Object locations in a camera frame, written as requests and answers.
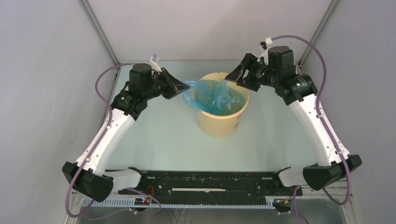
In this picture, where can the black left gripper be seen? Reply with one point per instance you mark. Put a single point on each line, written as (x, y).
(175, 87)

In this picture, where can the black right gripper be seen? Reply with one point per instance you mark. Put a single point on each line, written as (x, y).
(247, 82)

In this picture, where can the blue plastic trash bag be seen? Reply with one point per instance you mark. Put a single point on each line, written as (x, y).
(213, 97)

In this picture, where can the yellow printed trash bin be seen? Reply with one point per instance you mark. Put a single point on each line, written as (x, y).
(221, 126)

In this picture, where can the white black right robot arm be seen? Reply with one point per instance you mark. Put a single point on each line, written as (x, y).
(299, 93)

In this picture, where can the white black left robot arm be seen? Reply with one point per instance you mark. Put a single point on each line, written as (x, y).
(88, 174)

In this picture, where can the small lit circuit board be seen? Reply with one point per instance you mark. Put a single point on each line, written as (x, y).
(142, 201)

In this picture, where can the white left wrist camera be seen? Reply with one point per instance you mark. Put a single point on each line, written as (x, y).
(153, 62)

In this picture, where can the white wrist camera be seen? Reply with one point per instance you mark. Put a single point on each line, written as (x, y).
(265, 45)
(153, 62)

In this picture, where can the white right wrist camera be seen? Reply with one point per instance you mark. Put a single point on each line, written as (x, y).
(265, 45)

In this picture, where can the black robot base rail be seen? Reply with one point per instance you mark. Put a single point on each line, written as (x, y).
(204, 187)

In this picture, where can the aluminium corner frame right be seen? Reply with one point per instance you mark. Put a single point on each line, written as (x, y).
(319, 29)

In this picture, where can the aluminium corner frame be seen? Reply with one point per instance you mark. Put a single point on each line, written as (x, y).
(319, 29)
(91, 16)

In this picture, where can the aluminium corner frame left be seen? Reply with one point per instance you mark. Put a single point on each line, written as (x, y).
(91, 16)

